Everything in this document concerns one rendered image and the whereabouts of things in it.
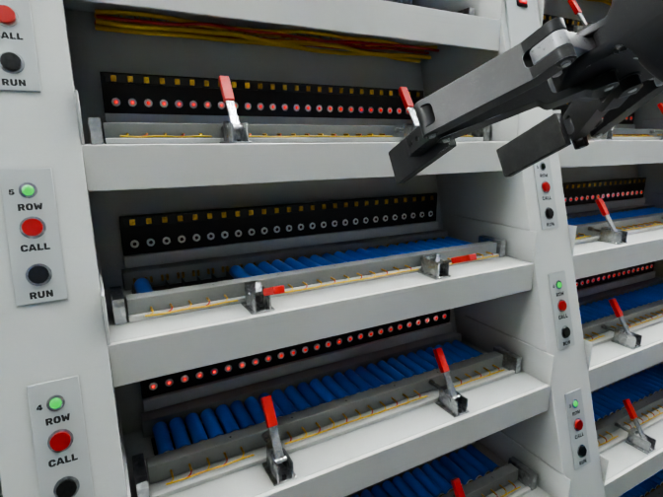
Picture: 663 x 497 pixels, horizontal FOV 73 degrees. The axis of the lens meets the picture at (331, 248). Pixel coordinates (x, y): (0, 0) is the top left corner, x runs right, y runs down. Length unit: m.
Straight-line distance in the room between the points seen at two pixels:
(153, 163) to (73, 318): 0.17
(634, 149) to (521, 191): 0.33
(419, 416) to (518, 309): 0.26
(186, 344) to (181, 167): 0.19
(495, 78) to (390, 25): 0.40
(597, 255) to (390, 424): 0.48
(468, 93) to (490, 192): 0.52
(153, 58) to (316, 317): 0.45
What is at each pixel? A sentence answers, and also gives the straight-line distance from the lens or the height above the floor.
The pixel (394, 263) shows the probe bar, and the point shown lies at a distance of 0.65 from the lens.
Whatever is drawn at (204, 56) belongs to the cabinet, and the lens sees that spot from 0.78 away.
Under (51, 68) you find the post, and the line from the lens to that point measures 0.53.
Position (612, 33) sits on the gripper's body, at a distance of 0.31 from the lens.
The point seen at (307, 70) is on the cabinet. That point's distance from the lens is 0.83.
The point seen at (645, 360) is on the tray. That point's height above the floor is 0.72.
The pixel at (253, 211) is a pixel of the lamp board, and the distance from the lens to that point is 0.68.
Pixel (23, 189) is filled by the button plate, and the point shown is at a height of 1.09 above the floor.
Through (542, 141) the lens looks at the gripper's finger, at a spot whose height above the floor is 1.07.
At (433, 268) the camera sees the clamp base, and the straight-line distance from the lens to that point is 0.65.
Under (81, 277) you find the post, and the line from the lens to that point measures 0.48.
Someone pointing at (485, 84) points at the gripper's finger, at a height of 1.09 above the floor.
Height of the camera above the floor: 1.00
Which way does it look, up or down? level
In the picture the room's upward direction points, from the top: 8 degrees counter-clockwise
